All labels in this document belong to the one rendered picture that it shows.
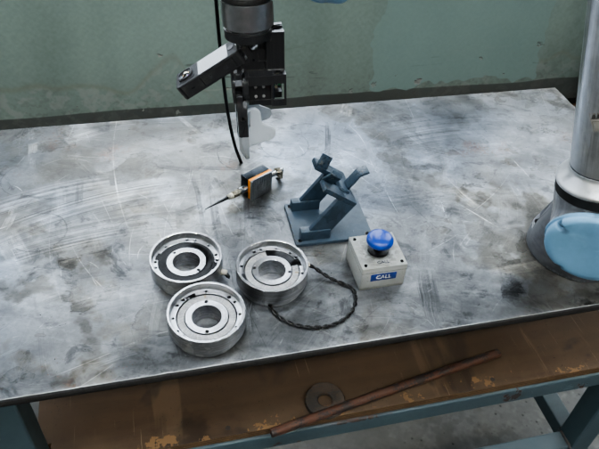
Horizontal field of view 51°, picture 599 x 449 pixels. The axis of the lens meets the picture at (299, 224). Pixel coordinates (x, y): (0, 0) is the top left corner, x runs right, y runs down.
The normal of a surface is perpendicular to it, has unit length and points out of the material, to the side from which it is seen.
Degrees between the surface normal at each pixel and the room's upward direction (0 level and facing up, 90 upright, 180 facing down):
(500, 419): 0
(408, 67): 90
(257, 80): 87
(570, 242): 98
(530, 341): 0
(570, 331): 0
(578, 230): 98
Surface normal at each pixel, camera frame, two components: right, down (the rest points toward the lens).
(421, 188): 0.06, -0.73
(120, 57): 0.23, 0.67
